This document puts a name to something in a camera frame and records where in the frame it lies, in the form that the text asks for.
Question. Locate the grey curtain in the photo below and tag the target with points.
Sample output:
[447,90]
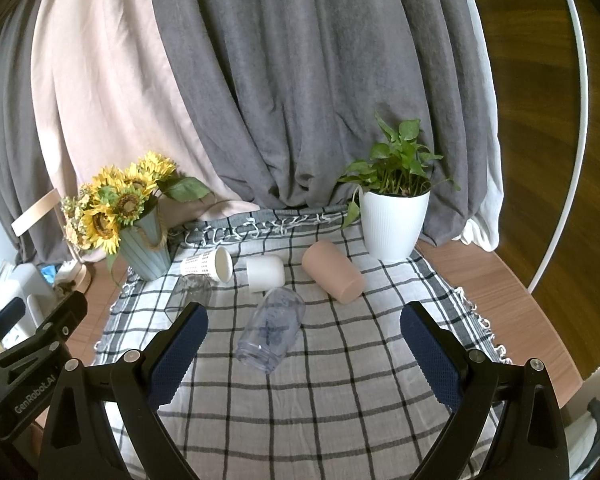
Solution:
[5,135]
[310,85]

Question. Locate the pink cup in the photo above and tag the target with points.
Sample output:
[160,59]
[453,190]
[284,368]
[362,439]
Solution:
[332,272]

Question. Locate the clear plastic cup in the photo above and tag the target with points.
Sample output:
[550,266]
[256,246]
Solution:
[272,327]

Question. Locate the checkered cloth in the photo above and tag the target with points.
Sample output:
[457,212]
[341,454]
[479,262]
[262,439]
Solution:
[320,410]

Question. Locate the white printed paper cup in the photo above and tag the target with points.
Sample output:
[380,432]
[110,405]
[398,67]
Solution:
[205,264]

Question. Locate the sunflower bouquet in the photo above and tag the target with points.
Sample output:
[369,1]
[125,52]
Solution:
[115,205]

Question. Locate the ribbed teal vase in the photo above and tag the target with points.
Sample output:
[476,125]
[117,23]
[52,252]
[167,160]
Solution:
[147,252]

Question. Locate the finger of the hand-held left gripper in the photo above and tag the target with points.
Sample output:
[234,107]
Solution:
[6,314]
[55,322]

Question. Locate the white curved tube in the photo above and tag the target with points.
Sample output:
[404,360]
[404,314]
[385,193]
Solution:
[577,110]

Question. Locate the white curtain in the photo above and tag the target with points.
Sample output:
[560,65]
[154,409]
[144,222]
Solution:
[485,185]

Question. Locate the white ribbed plant pot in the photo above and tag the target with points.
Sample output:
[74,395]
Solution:
[392,227]

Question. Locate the clear glass cup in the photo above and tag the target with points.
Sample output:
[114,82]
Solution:
[192,292]

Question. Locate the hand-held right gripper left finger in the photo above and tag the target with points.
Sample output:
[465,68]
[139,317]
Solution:
[179,356]

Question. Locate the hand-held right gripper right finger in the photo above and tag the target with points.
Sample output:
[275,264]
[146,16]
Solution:
[431,356]

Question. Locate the green leafy plant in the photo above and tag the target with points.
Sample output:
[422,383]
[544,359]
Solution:
[395,165]

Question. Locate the beige curtain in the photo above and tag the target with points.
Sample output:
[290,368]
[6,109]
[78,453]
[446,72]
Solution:
[110,110]

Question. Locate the white appliance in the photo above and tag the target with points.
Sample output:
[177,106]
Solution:
[30,285]

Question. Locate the wooden chair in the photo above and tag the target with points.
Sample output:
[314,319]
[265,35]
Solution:
[37,212]

